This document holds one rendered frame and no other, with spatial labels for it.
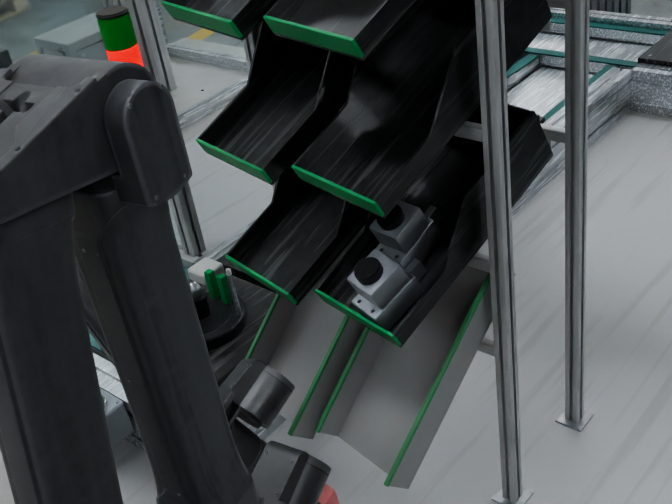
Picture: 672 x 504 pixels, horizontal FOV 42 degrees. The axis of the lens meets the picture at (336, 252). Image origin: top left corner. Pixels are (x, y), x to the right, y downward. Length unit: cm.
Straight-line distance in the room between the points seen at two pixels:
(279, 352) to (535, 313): 49
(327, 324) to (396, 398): 14
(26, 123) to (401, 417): 70
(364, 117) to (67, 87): 51
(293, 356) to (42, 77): 73
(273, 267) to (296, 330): 14
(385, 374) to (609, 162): 98
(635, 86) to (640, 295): 72
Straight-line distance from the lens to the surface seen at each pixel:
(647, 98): 215
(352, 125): 96
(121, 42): 141
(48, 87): 51
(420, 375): 107
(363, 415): 112
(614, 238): 170
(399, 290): 94
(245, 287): 147
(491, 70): 86
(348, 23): 83
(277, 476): 79
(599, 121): 204
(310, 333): 117
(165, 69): 262
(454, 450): 128
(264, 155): 98
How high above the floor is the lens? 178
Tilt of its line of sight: 33 degrees down
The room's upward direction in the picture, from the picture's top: 10 degrees counter-clockwise
